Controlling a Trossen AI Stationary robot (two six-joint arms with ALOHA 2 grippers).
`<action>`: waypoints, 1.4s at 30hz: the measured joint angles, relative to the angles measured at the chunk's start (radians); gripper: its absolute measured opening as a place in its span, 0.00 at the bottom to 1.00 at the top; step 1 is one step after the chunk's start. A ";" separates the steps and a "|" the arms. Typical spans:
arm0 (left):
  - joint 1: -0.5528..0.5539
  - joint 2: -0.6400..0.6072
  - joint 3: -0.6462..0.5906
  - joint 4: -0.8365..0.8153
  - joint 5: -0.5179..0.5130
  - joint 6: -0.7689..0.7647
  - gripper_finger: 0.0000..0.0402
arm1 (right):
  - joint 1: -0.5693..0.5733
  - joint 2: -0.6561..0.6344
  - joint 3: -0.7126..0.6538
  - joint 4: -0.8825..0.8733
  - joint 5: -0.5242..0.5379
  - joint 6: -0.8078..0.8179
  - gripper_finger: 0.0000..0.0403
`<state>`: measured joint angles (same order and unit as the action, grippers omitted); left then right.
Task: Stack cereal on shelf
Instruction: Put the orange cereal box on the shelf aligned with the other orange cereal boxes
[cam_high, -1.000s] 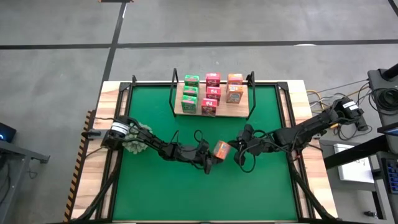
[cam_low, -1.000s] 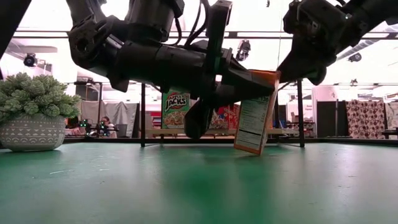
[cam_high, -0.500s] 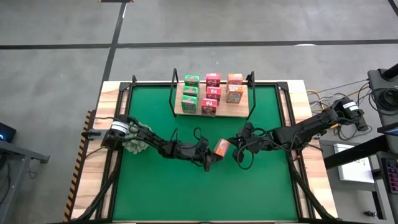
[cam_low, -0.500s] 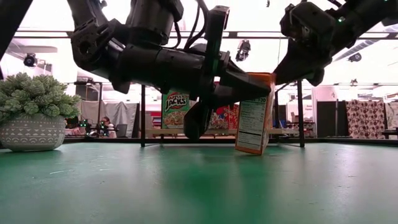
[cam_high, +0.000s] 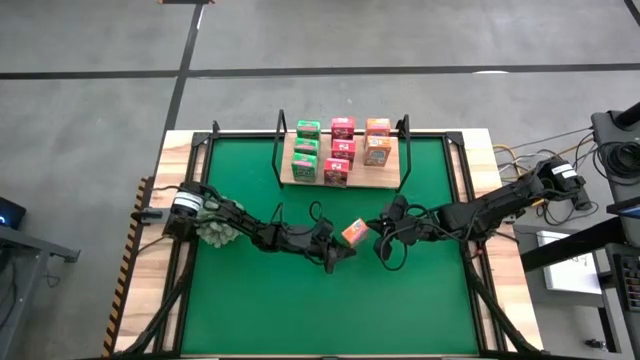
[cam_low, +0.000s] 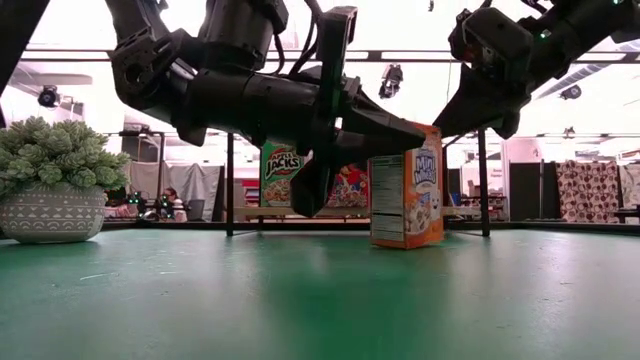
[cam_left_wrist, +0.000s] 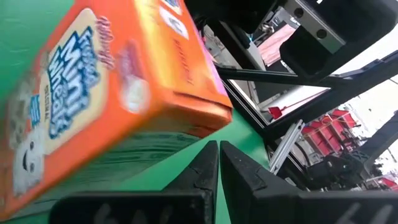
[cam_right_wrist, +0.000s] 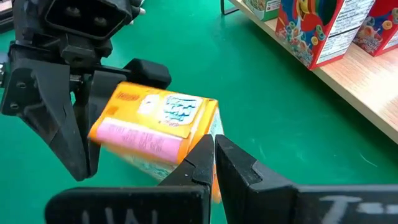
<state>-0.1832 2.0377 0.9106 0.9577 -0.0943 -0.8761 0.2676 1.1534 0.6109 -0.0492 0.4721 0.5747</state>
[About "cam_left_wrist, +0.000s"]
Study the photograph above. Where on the black table frame rail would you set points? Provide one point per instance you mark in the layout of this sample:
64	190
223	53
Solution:
245	109

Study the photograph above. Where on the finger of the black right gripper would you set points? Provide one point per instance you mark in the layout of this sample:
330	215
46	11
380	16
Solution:
304	53

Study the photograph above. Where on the red tool chest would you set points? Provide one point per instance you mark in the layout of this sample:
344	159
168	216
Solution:
329	133

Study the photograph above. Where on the aluminium bracket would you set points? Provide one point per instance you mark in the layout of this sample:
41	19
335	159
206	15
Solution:
287	146

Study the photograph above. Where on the black diagonal frame strut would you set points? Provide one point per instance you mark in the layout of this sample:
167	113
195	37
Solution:
342	93
382	137

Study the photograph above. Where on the orange Frosted Mini Wheats box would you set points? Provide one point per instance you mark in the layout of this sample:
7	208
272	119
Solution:
109	87

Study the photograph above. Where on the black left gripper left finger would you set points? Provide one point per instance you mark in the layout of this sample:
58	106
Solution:
155	208

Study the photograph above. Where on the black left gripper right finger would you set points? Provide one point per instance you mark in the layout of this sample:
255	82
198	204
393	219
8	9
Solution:
280	205

